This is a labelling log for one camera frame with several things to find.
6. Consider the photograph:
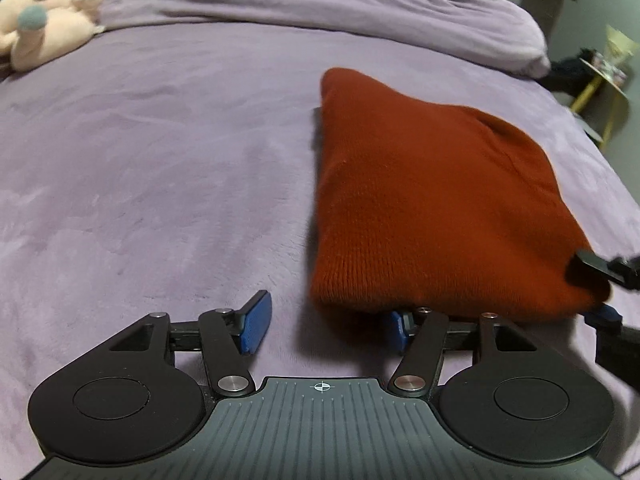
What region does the red knit sweater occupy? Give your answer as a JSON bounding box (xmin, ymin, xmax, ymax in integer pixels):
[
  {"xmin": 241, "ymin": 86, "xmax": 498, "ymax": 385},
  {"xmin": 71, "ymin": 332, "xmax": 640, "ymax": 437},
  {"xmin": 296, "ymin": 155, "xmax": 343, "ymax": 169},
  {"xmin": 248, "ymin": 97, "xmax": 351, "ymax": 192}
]
[{"xmin": 310, "ymin": 67, "xmax": 611, "ymax": 323}]

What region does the black clothing heap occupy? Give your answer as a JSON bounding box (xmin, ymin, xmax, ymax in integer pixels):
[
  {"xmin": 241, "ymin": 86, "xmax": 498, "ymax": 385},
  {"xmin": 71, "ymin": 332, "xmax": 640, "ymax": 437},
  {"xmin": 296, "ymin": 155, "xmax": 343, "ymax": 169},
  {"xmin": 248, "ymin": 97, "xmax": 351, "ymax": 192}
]
[{"xmin": 538, "ymin": 49, "xmax": 596, "ymax": 98}]

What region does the yellow legged side table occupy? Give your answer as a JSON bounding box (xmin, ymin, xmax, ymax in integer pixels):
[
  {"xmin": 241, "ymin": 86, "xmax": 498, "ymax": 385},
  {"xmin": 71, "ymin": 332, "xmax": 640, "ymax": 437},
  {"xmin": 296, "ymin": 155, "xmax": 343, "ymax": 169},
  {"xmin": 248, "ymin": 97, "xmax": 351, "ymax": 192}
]
[{"xmin": 570, "ymin": 58, "xmax": 628, "ymax": 153}]

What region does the white bouquet on table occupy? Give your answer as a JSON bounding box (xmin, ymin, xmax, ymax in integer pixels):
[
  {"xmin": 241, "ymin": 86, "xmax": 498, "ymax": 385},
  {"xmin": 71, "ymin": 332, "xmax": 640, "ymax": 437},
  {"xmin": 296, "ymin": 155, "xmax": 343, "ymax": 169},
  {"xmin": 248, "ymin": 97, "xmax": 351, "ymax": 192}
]
[{"xmin": 603, "ymin": 25, "xmax": 639, "ymax": 79}]

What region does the purple bed sheet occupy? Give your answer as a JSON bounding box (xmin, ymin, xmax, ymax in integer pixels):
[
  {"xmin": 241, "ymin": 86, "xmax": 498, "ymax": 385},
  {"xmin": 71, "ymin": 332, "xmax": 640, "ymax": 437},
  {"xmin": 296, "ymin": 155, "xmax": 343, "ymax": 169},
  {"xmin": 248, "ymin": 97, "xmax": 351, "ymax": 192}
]
[{"xmin": 1, "ymin": 23, "xmax": 639, "ymax": 479}]

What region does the pink plush toy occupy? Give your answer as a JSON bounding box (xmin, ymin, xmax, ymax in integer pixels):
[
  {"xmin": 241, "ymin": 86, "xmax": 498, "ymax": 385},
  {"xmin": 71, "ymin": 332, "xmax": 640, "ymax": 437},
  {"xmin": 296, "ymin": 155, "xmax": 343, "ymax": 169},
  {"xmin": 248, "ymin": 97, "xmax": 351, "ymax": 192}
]
[{"xmin": 1, "ymin": 0, "xmax": 104, "ymax": 73}]

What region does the purple rumpled blanket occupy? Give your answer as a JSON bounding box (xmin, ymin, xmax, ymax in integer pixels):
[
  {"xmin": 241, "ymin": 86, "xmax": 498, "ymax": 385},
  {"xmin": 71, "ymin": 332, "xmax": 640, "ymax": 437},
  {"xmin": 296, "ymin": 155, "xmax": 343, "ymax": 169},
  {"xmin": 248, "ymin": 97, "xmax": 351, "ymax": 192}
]
[{"xmin": 101, "ymin": 0, "xmax": 550, "ymax": 79}]

